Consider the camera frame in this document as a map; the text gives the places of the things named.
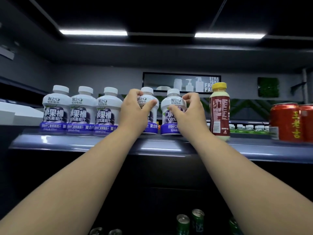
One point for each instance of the black framed wall poster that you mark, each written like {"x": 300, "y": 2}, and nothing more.
{"x": 166, "y": 80}

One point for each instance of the person's left forearm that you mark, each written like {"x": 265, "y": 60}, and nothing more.
{"x": 73, "y": 183}

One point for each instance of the green plant wall panel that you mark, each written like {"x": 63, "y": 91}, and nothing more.
{"x": 268, "y": 87}

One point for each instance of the person's left thumb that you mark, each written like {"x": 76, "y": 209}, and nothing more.
{"x": 149, "y": 106}

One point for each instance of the person's right thumb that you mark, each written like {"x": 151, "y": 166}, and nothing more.
{"x": 174, "y": 109}

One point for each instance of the green drink can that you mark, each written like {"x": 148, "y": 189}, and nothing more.
{"x": 234, "y": 227}
{"x": 183, "y": 225}
{"x": 197, "y": 221}

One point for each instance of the ceiling light strip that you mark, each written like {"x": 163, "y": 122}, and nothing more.
{"x": 94, "y": 32}
{"x": 229, "y": 35}

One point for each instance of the white grape juice bottle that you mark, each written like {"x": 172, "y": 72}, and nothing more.
{"x": 82, "y": 111}
{"x": 152, "y": 119}
{"x": 107, "y": 112}
{"x": 171, "y": 100}
{"x": 55, "y": 110}

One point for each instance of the red drink can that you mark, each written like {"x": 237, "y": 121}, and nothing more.
{"x": 286, "y": 122}
{"x": 308, "y": 122}

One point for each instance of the person's left hand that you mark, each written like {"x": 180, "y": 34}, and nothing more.
{"x": 133, "y": 112}

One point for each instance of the white counter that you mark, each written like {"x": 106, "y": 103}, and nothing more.
{"x": 19, "y": 113}

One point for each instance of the person's right forearm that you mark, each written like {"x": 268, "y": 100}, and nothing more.
{"x": 244, "y": 183}

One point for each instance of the person's right hand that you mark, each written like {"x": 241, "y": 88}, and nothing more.
{"x": 190, "y": 117}

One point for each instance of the dark grey shelf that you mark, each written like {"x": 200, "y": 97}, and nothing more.
{"x": 166, "y": 147}

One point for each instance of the yellow capped brown label bottle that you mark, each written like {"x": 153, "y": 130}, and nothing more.
{"x": 219, "y": 112}

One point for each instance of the white capped bottle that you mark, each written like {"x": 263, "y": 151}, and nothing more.
{"x": 163, "y": 88}

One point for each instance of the row of green labelled bottles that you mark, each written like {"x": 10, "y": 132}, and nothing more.
{"x": 249, "y": 129}

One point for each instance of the dark drink can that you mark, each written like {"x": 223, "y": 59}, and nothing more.
{"x": 95, "y": 231}
{"x": 115, "y": 232}

